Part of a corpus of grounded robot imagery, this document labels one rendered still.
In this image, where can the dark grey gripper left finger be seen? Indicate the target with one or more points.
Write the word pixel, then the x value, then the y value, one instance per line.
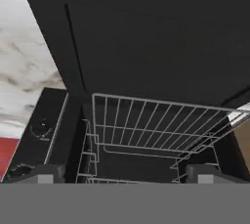
pixel 45 173

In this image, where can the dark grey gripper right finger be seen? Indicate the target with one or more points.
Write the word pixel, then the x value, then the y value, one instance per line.
pixel 205 173

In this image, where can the black toaster oven knob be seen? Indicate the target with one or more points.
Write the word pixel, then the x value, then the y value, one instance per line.
pixel 20 170
pixel 42 128

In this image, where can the black toaster oven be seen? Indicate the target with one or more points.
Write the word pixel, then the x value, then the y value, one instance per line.
pixel 32 136

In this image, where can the black toaster oven door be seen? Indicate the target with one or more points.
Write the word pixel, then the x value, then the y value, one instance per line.
pixel 153 38

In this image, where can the red flat object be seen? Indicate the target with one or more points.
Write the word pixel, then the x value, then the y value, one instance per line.
pixel 8 156

